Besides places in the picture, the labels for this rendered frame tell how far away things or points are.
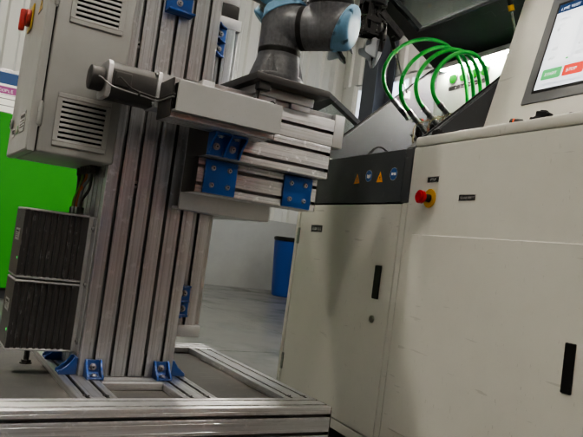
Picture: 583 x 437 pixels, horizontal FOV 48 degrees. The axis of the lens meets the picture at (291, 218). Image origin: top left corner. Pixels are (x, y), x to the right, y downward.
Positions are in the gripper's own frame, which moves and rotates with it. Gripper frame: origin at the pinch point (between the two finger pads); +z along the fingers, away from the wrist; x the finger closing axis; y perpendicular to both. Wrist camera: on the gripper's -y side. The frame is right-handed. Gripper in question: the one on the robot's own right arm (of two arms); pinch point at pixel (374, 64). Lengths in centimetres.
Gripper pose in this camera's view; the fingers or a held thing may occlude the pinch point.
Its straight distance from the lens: 215.7
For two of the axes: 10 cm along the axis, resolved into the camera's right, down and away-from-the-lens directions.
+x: 4.3, 0.1, -9.0
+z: -1.3, 9.9, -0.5
